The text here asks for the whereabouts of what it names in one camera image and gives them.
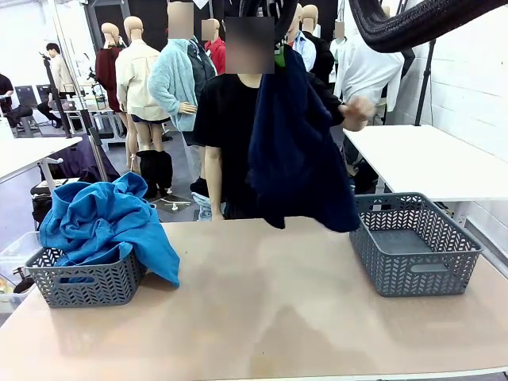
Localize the navy blue garment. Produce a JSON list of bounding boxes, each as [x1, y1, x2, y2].
[[245, 43, 362, 234]]

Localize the person's right forearm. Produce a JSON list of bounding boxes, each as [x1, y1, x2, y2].
[[204, 158, 226, 217]]

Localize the person's left hand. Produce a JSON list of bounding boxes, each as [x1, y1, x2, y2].
[[340, 94, 376, 133]]

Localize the mannequin in star print trousers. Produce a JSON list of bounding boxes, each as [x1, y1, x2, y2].
[[291, 3, 318, 75]]

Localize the mannequin in black coat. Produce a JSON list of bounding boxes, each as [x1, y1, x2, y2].
[[301, 4, 337, 87]]

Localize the mannequin in pale mint top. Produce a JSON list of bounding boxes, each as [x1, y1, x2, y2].
[[329, 21, 348, 55]]

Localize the mannequin in red shirt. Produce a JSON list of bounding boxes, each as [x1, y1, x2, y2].
[[201, 17, 228, 76]]

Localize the person in black t-shirt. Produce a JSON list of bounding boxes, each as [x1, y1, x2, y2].
[[193, 15, 346, 221]]

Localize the mannequin in light blue fleece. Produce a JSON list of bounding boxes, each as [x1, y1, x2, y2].
[[148, 0, 217, 191]]

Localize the black tripod stand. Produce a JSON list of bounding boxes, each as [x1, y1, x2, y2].
[[414, 39, 437, 127]]

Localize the mannequin in cream jacket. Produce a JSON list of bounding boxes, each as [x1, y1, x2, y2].
[[114, 15, 172, 167]]

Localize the black trousers at mannequin feet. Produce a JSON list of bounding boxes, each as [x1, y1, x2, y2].
[[189, 177, 211, 199], [136, 149, 175, 199]]

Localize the light denim jeans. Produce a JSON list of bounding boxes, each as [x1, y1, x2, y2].
[[191, 192, 215, 221]]

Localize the mannequin in maroon top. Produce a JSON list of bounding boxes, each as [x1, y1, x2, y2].
[[94, 21, 129, 116]]

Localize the large white table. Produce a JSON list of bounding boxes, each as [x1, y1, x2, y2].
[[342, 124, 508, 229]]

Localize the cluttered background desk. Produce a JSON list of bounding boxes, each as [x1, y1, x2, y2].
[[59, 81, 126, 140]]

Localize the silver metal pole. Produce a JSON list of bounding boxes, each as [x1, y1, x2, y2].
[[46, 0, 116, 183]]

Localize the person in beige jacket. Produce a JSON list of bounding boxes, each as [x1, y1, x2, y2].
[[45, 42, 77, 94]]

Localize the dark purple cloth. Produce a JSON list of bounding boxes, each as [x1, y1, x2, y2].
[[43, 134, 125, 186]]

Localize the grey woven plastic basket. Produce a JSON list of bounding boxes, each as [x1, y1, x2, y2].
[[24, 237, 148, 310], [348, 192, 483, 298]]

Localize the white table with metal leg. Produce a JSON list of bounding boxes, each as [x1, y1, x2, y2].
[[0, 136, 83, 191]]

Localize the person in black at edge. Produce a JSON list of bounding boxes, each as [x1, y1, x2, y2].
[[0, 73, 35, 130]]

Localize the black bag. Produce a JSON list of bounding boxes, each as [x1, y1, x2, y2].
[[30, 177, 80, 227]]

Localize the clear plastic box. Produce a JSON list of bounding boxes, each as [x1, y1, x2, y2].
[[0, 231, 44, 285]]

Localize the right arm black cable sleeve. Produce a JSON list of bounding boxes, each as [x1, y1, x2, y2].
[[348, 0, 508, 53]]

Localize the mannequin base plate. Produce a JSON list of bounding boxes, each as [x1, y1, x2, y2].
[[152, 193, 194, 215]]

